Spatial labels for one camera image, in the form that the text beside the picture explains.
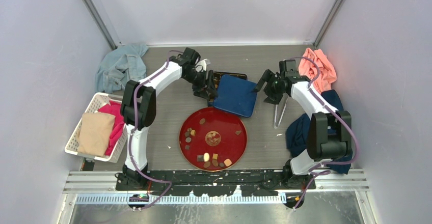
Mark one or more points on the light blue cloth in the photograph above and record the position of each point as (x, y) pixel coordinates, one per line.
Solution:
(119, 66)

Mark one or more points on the magenta cloth in basket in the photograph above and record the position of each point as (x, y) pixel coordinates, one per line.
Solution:
(113, 108)

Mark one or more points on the white perforated basket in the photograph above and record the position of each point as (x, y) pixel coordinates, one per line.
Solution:
(97, 101)

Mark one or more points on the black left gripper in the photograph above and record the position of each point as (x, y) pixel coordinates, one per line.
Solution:
(206, 85)

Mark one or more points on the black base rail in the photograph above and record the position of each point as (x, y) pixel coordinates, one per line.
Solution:
(251, 183)

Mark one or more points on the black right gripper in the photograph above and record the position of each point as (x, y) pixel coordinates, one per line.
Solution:
(272, 98)

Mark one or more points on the white oval chocolate bottom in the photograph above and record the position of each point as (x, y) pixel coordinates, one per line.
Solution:
(206, 157)

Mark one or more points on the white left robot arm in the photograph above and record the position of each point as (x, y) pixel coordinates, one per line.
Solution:
(138, 107)

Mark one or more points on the tan cloth in basket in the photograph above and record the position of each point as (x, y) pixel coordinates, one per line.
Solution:
(94, 134)

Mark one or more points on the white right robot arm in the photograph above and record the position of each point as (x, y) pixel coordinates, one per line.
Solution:
(329, 137)

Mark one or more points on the metal tongs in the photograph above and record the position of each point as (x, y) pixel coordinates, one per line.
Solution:
(279, 110)

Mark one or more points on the dark navy cloth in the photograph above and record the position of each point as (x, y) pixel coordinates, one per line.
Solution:
(297, 131)

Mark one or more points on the red round tray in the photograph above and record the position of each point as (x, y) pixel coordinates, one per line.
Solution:
(223, 136)

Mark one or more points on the blue chocolate box with dividers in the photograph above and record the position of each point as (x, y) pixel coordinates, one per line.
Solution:
(233, 75)

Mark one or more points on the caramel cube chocolate bottom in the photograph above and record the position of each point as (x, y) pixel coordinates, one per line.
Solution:
(227, 162)

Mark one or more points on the blue box lid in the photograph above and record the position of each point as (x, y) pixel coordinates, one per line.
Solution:
(247, 107)

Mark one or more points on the pink cloth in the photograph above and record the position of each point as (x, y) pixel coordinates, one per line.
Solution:
(324, 68)

